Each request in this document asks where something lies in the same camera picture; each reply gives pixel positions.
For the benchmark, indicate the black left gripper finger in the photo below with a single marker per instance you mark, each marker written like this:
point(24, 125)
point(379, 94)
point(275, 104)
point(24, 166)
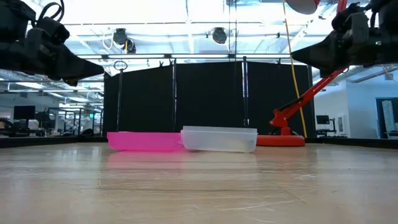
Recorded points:
point(71, 63)
point(87, 75)

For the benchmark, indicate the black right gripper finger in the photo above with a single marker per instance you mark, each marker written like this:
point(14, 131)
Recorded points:
point(326, 49)
point(318, 67)

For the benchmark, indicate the pink plastic box lid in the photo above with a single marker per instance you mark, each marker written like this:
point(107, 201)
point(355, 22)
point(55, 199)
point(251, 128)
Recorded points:
point(143, 141)

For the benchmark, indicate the clear plastic supply box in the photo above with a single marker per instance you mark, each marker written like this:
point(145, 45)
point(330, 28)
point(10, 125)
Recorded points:
point(217, 140)

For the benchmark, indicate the black ceiling spotlight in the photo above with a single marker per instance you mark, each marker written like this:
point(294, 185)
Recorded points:
point(219, 35)
point(119, 36)

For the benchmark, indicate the small black computer monitor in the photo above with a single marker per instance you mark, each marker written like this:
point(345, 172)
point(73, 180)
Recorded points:
point(322, 119)

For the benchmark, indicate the dark framed glass door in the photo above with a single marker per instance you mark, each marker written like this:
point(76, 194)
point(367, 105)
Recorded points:
point(388, 118)

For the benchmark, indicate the red desk lamp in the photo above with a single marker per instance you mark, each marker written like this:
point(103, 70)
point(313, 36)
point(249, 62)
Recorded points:
point(281, 140)

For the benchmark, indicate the black partition screen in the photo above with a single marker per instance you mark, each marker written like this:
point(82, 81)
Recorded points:
point(208, 99)

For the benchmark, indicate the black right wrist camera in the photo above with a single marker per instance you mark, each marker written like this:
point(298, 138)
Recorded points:
point(348, 20)

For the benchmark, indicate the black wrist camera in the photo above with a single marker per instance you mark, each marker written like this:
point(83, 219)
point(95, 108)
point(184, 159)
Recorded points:
point(348, 20)
point(53, 31)

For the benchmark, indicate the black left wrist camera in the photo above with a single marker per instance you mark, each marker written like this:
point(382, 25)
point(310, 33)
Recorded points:
point(53, 31)

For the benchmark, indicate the black background workstation frame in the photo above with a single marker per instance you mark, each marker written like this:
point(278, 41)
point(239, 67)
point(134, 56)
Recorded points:
point(74, 121)

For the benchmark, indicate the framed wall picture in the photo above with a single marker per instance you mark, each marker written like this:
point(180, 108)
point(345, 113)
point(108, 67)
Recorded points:
point(341, 124)

